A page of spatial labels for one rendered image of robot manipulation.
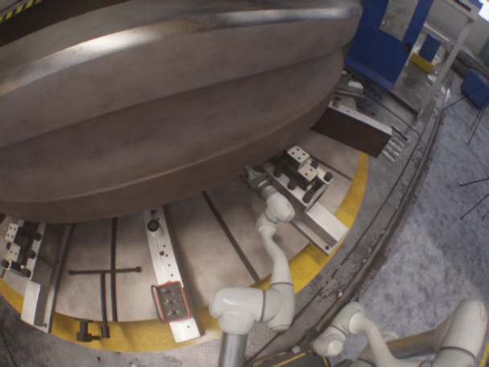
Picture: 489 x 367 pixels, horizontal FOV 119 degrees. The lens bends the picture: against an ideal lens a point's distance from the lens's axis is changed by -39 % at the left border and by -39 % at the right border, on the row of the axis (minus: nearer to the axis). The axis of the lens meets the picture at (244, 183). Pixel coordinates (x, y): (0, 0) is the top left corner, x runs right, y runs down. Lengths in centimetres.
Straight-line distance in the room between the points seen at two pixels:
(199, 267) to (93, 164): 101
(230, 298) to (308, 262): 140
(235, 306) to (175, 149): 75
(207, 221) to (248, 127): 88
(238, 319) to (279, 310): 15
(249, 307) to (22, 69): 110
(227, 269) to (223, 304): 87
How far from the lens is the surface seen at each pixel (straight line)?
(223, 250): 176
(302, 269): 215
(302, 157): 161
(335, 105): 248
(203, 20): 80
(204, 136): 118
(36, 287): 209
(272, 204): 122
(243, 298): 86
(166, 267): 137
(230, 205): 191
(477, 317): 83
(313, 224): 184
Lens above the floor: 198
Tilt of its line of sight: 56 degrees down
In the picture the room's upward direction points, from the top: 9 degrees clockwise
